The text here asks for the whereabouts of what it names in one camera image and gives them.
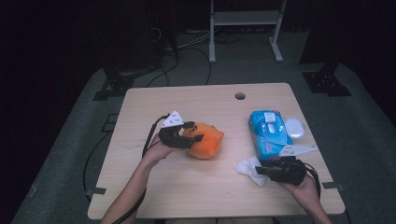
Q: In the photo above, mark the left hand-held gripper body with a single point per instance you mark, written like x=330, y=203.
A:
x=172, y=138

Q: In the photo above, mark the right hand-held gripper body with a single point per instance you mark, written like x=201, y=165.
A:
x=291, y=174

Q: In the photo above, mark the orange plush toy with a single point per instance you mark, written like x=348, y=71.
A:
x=210, y=144

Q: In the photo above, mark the white wet wipe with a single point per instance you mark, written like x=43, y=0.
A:
x=247, y=168

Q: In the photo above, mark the blue wet wipe pack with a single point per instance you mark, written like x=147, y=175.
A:
x=267, y=137

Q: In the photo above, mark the person's left hand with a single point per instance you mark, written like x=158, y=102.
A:
x=157, y=152

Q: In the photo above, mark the person's right hand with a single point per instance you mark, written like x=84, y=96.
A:
x=306, y=191

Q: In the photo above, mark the white oval plastic lid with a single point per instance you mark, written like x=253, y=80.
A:
x=295, y=128

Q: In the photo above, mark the dark tape strip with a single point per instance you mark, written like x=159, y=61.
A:
x=333, y=185
x=96, y=191

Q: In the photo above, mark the black stand base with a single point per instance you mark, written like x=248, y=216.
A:
x=116, y=85
x=327, y=83

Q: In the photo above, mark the black floor tape frame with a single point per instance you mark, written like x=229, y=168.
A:
x=107, y=123

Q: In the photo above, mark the white metal stand frame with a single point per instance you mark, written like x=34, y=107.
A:
x=246, y=18

